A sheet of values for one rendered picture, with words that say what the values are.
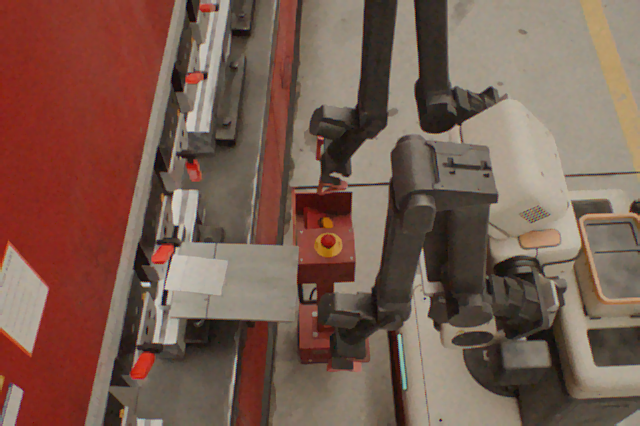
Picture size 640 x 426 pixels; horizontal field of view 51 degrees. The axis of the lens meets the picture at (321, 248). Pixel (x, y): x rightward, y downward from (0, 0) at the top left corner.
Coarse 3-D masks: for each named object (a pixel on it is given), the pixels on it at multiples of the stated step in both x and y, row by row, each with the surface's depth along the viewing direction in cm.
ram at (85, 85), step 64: (0, 0) 65; (64, 0) 79; (128, 0) 102; (0, 64) 65; (64, 64) 80; (128, 64) 103; (0, 128) 66; (64, 128) 81; (128, 128) 104; (0, 192) 66; (64, 192) 81; (128, 192) 105; (0, 256) 67; (64, 256) 82; (64, 320) 82; (64, 384) 83
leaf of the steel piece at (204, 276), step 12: (192, 264) 147; (204, 264) 147; (216, 264) 147; (228, 264) 145; (192, 276) 146; (204, 276) 146; (216, 276) 145; (192, 288) 144; (204, 288) 144; (216, 288) 144
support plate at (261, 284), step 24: (240, 264) 147; (264, 264) 147; (288, 264) 147; (240, 288) 144; (264, 288) 144; (288, 288) 144; (192, 312) 142; (216, 312) 142; (240, 312) 142; (264, 312) 141; (288, 312) 141
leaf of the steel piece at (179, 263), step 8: (176, 256) 148; (184, 256) 148; (176, 264) 147; (184, 264) 147; (176, 272) 146; (184, 272) 146; (168, 280) 145; (176, 280) 145; (168, 288) 144; (176, 288) 144
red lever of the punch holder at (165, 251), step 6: (162, 240) 120; (168, 240) 120; (174, 240) 120; (180, 240) 121; (162, 246) 116; (168, 246) 116; (174, 246) 120; (180, 246) 121; (156, 252) 114; (162, 252) 114; (168, 252) 115; (156, 258) 112; (162, 258) 112; (168, 258) 114
